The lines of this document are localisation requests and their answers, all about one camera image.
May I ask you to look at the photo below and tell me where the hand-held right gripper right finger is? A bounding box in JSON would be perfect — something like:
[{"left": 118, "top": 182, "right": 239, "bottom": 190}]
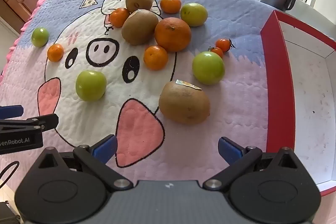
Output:
[{"left": 203, "top": 136, "right": 306, "bottom": 190}]

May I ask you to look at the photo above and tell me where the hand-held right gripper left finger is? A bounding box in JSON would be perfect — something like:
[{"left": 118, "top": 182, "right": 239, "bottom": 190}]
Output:
[{"left": 28, "top": 135, "right": 133, "bottom": 190}]

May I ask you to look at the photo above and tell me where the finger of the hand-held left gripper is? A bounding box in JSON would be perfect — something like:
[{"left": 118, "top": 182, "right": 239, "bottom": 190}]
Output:
[
  {"left": 0, "top": 113, "right": 59, "bottom": 132},
  {"left": 0, "top": 105, "right": 24, "bottom": 119}
]

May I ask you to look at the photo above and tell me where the large green jujube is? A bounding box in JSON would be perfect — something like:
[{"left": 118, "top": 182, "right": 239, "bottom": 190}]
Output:
[
  {"left": 192, "top": 51, "right": 225, "bottom": 85},
  {"left": 76, "top": 70, "right": 108, "bottom": 102}
]

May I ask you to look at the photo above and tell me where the brown kiwi with sticker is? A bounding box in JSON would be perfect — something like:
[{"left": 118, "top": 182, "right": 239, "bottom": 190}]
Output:
[
  {"left": 121, "top": 9, "right": 159, "bottom": 46},
  {"left": 159, "top": 80, "right": 211, "bottom": 125}
]

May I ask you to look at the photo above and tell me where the red cardboard box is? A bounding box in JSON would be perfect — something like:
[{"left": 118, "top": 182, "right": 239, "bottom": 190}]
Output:
[{"left": 260, "top": 10, "right": 336, "bottom": 197}]

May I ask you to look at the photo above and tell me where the small mandarin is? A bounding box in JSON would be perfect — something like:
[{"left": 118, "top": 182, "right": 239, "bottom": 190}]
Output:
[
  {"left": 160, "top": 0, "right": 182, "bottom": 14},
  {"left": 143, "top": 45, "right": 169, "bottom": 71},
  {"left": 47, "top": 43, "right": 64, "bottom": 62},
  {"left": 109, "top": 7, "right": 131, "bottom": 28}
]

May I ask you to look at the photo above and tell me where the printed pig blanket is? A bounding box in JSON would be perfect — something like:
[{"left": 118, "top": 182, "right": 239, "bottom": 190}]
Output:
[{"left": 0, "top": 0, "right": 279, "bottom": 205}]

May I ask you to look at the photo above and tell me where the small green jujube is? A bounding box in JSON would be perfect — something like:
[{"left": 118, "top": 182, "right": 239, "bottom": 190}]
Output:
[{"left": 31, "top": 27, "right": 49, "bottom": 47}]

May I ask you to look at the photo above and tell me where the cherry tomato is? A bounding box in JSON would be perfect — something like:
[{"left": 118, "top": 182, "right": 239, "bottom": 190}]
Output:
[
  {"left": 208, "top": 47, "right": 224, "bottom": 59},
  {"left": 215, "top": 38, "right": 233, "bottom": 53}
]

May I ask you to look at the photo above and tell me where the large orange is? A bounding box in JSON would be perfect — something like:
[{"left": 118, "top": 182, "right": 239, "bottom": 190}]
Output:
[{"left": 154, "top": 17, "right": 192, "bottom": 53}]

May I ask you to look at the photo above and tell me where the yellowish green jujube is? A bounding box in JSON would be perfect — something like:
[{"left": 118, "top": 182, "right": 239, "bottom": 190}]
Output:
[{"left": 180, "top": 3, "right": 208, "bottom": 27}]

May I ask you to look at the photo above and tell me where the plain brown kiwi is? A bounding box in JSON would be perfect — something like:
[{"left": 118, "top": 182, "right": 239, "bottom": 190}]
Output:
[{"left": 125, "top": 0, "right": 153, "bottom": 13}]

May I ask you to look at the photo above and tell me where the black cable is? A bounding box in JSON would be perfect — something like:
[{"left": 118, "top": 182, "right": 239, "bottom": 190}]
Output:
[{"left": 0, "top": 160, "right": 19, "bottom": 188}]

